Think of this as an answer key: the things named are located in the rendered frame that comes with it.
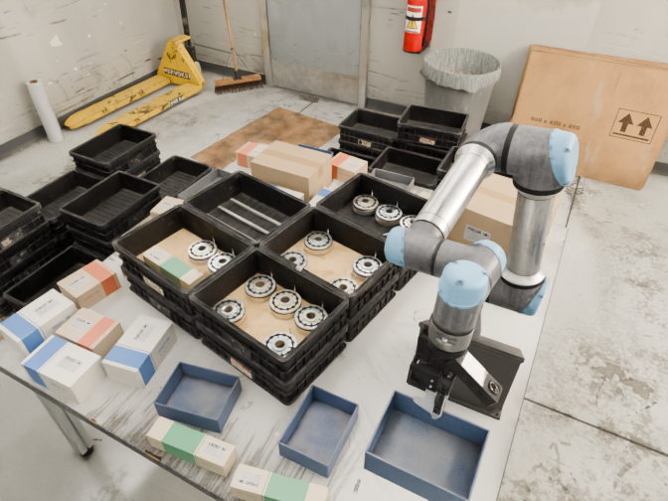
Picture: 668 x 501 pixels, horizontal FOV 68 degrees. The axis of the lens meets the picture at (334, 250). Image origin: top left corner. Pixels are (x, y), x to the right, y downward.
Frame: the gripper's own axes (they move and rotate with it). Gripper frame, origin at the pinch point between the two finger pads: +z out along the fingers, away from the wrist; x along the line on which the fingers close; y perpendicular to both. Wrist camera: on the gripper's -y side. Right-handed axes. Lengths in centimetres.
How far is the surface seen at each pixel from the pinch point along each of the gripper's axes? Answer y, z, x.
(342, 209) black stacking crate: 68, 18, -89
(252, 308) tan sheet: 68, 25, -28
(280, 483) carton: 31.1, 37.1, 10.9
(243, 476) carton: 40, 37, 14
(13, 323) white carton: 133, 34, 11
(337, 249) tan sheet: 58, 21, -67
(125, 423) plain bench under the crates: 81, 44, 16
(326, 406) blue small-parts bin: 33, 39, -17
